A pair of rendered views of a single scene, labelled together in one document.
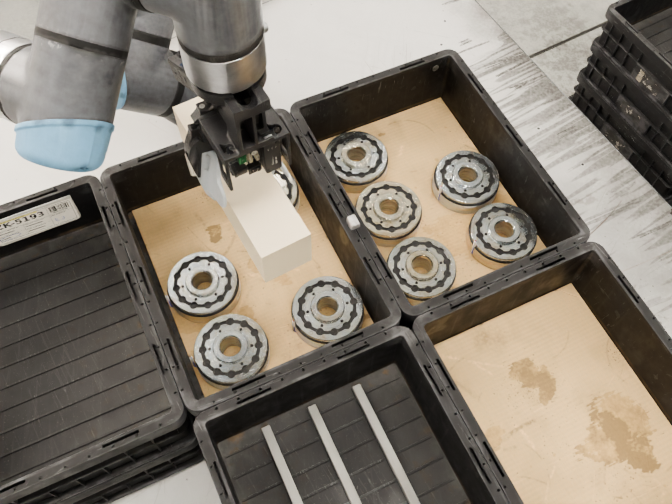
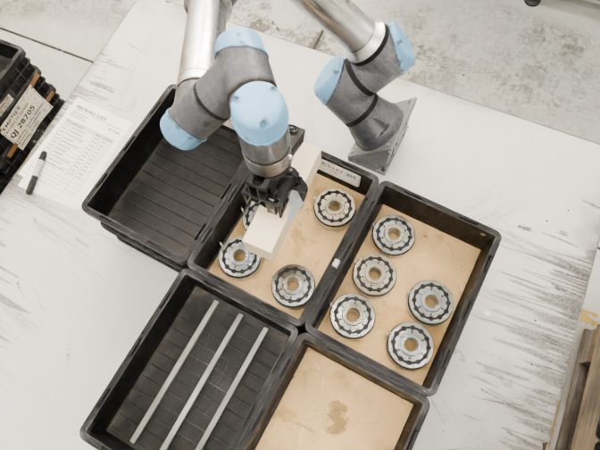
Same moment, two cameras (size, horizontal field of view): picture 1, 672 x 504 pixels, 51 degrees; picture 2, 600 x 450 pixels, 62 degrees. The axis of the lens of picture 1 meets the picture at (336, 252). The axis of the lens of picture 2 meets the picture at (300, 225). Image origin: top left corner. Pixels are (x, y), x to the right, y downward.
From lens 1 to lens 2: 0.45 m
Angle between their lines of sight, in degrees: 26
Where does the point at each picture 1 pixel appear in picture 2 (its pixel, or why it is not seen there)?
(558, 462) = not seen: outside the picture
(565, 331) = (379, 419)
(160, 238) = not seen: hidden behind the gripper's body
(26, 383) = (168, 186)
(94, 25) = (210, 101)
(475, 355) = (328, 378)
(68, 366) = (187, 195)
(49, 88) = (180, 108)
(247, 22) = (260, 155)
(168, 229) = not seen: hidden behind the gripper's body
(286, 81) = (437, 159)
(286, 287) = (294, 256)
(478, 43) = (570, 241)
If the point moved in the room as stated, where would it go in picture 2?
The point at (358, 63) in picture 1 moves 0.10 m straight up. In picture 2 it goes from (487, 186) to (498, 170)
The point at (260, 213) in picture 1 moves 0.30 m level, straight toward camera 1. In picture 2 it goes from (265, 222) to (146, 337)
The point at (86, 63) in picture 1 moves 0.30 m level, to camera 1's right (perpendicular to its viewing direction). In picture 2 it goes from (197, 112) to (311, 266)
